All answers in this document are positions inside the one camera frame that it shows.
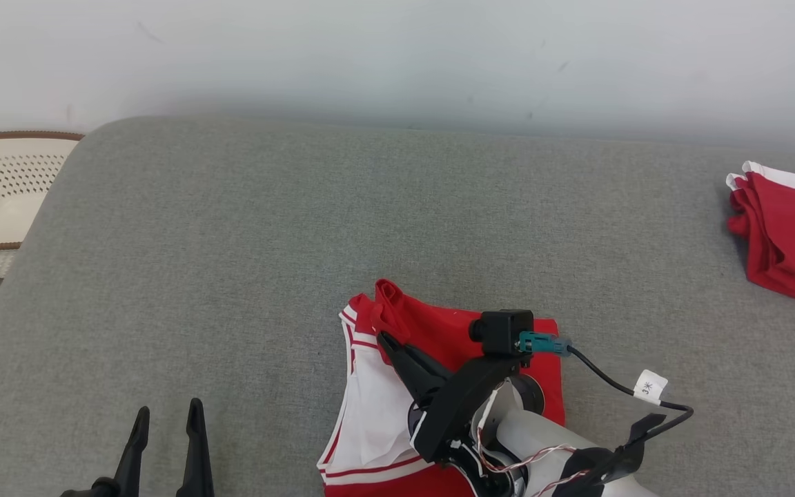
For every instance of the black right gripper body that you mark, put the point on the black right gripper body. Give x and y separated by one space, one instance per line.
459 400

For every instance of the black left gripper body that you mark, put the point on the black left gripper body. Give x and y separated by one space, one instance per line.
97 489

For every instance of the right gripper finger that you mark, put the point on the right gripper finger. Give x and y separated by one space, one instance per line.
418 373

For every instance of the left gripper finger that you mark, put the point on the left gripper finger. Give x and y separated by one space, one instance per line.
196 455
134 455

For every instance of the red Bulls basketball jersey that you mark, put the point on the red Bulls basketball jersey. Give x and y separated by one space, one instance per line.
377 414

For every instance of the red shorts with white stripe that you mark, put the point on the red shorts with white stripe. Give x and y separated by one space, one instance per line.
791 235

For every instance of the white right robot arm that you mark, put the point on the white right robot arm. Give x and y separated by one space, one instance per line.
535 435

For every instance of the grey fabric sofa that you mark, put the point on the grey fabric sofa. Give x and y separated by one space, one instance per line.
232 276

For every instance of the cream perforated laundry basket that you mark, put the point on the cream perforated laundry basket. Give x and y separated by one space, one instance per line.
4 200

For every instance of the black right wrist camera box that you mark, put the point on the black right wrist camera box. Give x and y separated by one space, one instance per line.
504 331

